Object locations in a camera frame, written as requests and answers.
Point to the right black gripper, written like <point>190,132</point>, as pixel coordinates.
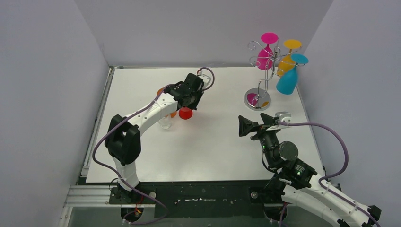
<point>246,126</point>

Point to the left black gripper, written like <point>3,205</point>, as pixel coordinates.
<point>190,102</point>

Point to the red wine glass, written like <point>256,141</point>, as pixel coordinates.
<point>185,113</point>

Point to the orange wine glass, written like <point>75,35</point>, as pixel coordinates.
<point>173,114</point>

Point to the clear wine glass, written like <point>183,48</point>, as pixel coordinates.
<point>165,122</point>

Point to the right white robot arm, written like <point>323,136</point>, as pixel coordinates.
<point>298,183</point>

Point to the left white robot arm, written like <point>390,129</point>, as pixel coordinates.
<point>124,140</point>

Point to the blue wine glass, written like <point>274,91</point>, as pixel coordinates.
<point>288,82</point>

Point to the pink wine glass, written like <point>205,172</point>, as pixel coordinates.
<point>263,62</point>

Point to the yellow wine glass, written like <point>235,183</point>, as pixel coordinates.
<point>286,63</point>

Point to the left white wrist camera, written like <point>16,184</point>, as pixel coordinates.
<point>206,80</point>

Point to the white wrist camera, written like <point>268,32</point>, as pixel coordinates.
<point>281,121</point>
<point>206,80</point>

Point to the silver wire glass rack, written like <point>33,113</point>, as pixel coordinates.
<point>258,98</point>

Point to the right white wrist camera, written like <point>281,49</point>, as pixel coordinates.
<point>281,121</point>

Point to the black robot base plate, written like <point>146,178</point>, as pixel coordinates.
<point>207,199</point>

